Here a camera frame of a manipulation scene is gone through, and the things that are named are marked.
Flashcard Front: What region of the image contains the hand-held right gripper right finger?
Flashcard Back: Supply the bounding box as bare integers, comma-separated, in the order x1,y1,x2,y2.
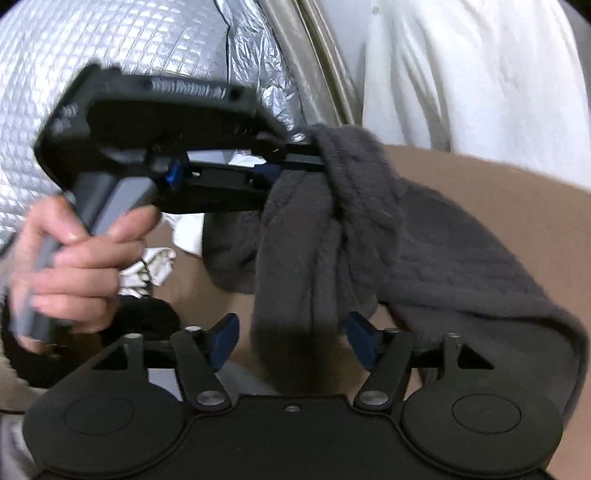
346,311,495,411

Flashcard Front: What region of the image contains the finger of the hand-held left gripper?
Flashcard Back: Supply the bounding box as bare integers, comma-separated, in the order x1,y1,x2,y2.
159,161,279,214
187,131,327,172

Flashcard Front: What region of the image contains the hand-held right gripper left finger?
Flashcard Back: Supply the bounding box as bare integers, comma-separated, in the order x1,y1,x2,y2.
92,313,241,411

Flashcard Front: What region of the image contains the dark grey knitted sweater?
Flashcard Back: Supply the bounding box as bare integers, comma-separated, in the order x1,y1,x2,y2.
203,122,587,416

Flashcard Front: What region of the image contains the person's left hand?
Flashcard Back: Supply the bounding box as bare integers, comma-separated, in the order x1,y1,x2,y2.
9,195,160,354

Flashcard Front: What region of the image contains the silver quilted foil sheet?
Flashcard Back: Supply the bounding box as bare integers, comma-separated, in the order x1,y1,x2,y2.
0,0,306,252

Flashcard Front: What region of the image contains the black cloth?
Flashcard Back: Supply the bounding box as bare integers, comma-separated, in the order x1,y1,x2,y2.
2,295,183,391

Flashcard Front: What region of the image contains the white printed cloth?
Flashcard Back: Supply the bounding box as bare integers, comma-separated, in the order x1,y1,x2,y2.
117,247,177,299

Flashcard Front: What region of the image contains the beige curtain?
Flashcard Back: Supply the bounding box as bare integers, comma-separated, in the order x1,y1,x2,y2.
256,0,366,129

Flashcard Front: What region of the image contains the white curtain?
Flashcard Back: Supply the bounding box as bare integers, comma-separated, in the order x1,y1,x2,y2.
318,0,591,191

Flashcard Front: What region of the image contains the light grey cloth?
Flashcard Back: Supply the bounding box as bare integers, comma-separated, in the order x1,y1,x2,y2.
0,408,42,480

